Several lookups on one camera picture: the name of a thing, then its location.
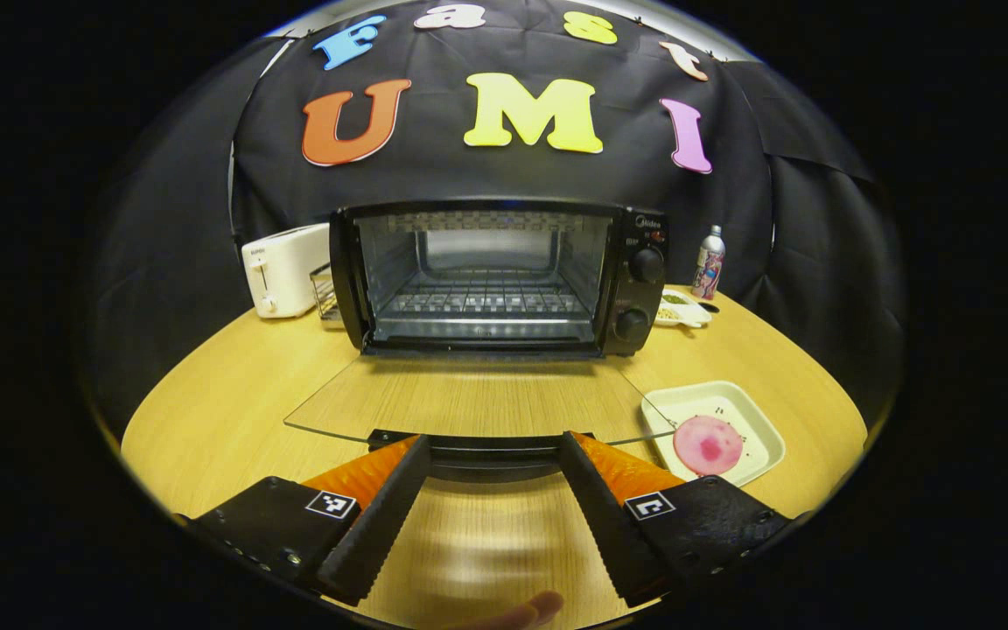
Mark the silver printed bottle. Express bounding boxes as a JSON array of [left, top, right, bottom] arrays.
[[692, 225, 726, 301]]

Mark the white toaster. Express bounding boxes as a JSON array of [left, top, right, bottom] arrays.
[[241, 223, 332, 319]]

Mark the oven wire rack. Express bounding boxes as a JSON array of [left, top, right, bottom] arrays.
[[380, 278, 599, 321]]

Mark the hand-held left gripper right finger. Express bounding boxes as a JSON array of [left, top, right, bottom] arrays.
[[561, 431, 792, 609]]

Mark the black oven knob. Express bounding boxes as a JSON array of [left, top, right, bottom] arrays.
[[628, 247, 666, 284], [613, 308, 652, 344]]

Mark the white divided snack dish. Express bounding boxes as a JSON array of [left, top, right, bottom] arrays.
[[654, 289, 713, 329]]

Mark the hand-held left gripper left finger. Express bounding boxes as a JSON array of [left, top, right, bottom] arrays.
[[192, 435, 431, 605]]

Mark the black electric oven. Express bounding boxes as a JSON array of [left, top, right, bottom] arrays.
[[283, 199, 680, 484]]

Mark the pink round food slice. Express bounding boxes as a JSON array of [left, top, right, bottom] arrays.
[[673, 415, 744, 477]]

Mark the white square plate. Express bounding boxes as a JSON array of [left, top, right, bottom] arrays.
[[641, 381, 787, 488]]

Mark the metal wire basket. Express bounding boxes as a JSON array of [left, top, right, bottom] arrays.
[[310, 262, 349, 326]]

